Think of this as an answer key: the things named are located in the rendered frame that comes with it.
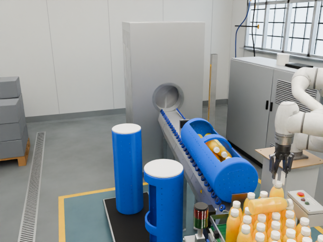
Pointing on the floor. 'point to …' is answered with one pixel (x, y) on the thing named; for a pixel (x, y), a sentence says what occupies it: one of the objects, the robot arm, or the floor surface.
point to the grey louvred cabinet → (261, 107)
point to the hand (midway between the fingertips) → (279, 178)
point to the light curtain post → (212, 89)
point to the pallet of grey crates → (13, 122)
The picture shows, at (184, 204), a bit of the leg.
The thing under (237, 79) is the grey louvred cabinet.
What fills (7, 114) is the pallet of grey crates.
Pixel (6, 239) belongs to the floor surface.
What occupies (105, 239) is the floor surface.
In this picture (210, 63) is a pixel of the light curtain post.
